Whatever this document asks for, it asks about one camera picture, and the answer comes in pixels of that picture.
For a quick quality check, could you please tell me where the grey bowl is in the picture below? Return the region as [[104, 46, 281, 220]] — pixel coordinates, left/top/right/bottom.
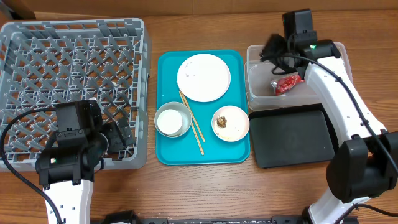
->
[[154, 102, 192, 138]]

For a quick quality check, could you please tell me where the small white bowl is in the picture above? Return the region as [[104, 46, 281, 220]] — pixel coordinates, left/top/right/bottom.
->
[[211, 105, 249, 142]]

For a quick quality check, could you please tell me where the brown food scrap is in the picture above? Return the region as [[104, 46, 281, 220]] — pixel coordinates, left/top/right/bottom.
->
[[216, 116, 227, 128]]

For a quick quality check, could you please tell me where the white cup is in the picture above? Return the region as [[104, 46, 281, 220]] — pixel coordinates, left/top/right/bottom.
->
[[157, 109, 183, 136]]

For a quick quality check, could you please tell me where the white rice pile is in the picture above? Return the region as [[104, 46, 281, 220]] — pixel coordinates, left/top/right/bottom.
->
[[214, 116, 246, 141]]

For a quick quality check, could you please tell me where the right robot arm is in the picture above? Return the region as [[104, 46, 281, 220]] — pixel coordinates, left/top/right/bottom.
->
[[260, 34, 397, 223]]

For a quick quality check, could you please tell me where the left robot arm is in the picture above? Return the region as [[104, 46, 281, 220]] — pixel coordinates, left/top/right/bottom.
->
[[35, 118, 135, 223]]

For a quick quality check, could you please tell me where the black waste tray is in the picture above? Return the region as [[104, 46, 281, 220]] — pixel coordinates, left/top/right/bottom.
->
[[249, 104, 338, 169]]

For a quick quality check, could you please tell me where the red snack wrapper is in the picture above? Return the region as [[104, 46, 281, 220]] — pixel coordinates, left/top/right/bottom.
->
[[271, 73, 304, 95]]

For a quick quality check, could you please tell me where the clear plastic bin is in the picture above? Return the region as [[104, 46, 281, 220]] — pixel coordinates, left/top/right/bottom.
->
[[244, 42, 355, 111]]

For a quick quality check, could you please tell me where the teal plastic tray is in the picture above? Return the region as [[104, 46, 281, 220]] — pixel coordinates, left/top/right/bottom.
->
[[155, 49, 251, 166]]

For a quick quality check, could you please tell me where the lower wooden chopstick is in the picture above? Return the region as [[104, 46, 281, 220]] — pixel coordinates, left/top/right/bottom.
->
[[177, 90, 205, 156]]

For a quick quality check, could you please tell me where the large white plate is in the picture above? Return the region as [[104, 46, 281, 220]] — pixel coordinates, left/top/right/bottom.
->
[[177, 54, 231, 103]]

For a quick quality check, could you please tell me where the grey plastic dish rack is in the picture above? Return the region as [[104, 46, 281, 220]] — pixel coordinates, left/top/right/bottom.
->
[[1, 18, 152, 171]]

